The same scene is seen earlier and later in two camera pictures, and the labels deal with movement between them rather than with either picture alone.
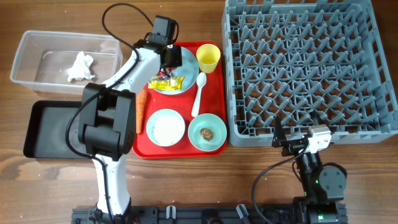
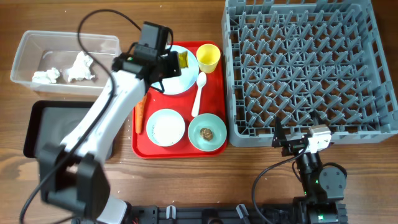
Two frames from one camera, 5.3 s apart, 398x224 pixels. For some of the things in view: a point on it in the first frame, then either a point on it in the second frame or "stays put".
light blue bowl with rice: [165, 127] stays put
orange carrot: [140, 101] stays put
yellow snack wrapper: [166, 83] → [183, 60]
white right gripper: [280, 139] stays put
